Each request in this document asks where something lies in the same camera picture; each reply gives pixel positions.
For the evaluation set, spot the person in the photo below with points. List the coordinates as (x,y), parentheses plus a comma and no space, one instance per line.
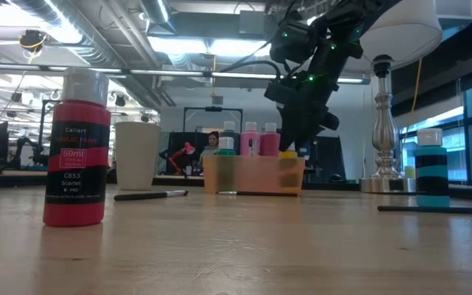
(213,141)

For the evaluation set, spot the dark grey paint bottle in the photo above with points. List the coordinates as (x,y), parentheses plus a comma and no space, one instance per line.
(230,126)

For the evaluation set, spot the red desk lamp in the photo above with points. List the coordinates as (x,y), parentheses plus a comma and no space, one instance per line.
(187,148)

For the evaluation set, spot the white cup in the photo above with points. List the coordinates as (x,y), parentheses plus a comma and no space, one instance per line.
(137,155)

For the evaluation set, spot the thin black paint brush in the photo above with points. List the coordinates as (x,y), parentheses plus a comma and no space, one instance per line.
(424,209)
(260,193)

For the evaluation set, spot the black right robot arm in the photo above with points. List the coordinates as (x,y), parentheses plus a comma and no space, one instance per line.
(338,41)

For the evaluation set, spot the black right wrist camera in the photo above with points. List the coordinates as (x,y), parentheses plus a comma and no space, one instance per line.
(291,43)

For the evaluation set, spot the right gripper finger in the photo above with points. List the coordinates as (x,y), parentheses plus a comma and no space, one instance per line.
(316,123)
(291,127)

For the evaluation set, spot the tall pink labelled paint bottle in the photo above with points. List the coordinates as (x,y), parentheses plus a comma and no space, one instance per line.
(250,143)

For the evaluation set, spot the grey ceiling box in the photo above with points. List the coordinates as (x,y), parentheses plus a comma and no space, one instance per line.
(252,22)

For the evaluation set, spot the silver table lamp white shade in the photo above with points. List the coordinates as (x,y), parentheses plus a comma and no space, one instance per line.
(408,33)

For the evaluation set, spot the silver ventilation duct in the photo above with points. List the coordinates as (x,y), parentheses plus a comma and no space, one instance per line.
(156,10)

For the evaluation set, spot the black background gantry frame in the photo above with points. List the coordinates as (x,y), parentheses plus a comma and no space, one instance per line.
(213,109)

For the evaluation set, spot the red scarlet paint bottle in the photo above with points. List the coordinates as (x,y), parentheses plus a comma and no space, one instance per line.
(77,172)

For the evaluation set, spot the orange plastic bin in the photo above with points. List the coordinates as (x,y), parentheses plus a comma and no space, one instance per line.
(256,176)

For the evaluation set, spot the background robot station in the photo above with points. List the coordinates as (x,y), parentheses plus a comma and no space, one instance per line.
(35,160)

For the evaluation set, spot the yellow black striped paint bottle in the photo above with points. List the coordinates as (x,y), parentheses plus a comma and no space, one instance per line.
(288,154)

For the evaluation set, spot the black ceiling spotlight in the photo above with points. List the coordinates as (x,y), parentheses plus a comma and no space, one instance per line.
(120,100)

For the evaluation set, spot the black marker pen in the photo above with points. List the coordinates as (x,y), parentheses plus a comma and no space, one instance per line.
(146,196)

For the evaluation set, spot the small yellow-green object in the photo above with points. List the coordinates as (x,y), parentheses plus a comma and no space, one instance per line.
(409,172)

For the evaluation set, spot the blue black striped paint bottle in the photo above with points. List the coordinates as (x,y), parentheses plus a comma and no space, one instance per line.
(432,164)

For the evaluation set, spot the long ceiling light bar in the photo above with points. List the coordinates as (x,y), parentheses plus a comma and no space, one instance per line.
(166,72)

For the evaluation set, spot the green black striped paint bottle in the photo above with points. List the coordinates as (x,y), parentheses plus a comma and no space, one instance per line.
(226,143)

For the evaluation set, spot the coral pink paint bottle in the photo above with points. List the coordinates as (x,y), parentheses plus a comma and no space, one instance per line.
(270,143)

